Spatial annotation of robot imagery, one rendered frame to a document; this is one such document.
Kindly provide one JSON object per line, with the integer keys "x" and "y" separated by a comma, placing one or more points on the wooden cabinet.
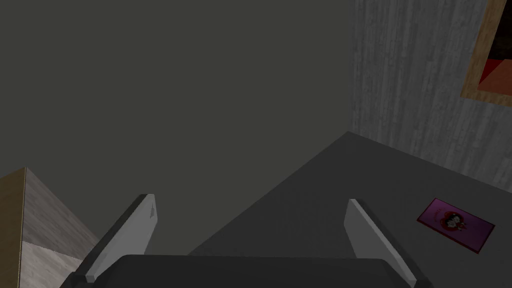
{"x": 40, "y": 236}

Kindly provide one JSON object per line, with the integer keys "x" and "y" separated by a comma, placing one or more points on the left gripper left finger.
{"x": 130, "y": 232}

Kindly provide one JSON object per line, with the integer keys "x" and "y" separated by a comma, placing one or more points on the wood-framed picture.
{"x": 494, "y": 64}

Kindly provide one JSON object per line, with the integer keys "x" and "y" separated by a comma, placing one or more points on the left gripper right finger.
{"x": 372, "y": 236}

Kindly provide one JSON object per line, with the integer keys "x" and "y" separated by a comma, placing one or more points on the purple book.
{"x": 456, "y": 224}

